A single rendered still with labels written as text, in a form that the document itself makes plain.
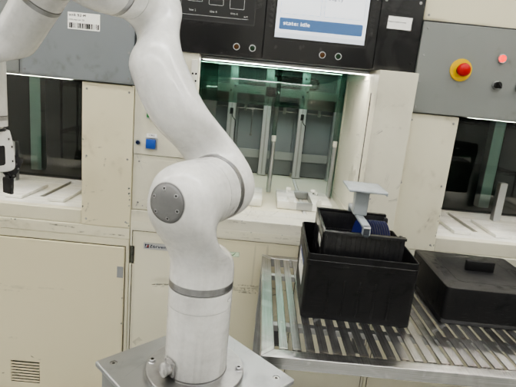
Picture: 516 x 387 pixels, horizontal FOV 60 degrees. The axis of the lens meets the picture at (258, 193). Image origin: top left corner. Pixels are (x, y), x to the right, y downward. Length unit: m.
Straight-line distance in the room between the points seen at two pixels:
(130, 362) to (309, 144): 1.68
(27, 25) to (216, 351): 0.73
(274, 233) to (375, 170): 0.40
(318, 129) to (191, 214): 1.75
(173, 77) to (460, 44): 1.03
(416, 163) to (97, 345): 1.30
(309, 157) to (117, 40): 1.24
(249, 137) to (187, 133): 1.59
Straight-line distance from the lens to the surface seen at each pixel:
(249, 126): 2.38
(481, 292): 1.31
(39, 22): 1.05
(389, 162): 1.49
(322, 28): 1.49
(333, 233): 1.12
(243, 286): 1.62
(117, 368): 0.97
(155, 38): 0.83
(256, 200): 1.72
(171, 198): 0.70
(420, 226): 1.63
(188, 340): 0.86
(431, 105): 1.56
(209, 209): 0.71
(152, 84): 0.80
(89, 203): 1.63
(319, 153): 2.41
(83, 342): 1.85
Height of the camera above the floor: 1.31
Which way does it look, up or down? 13 degrees down
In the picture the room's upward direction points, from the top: 6 degrees clockwise
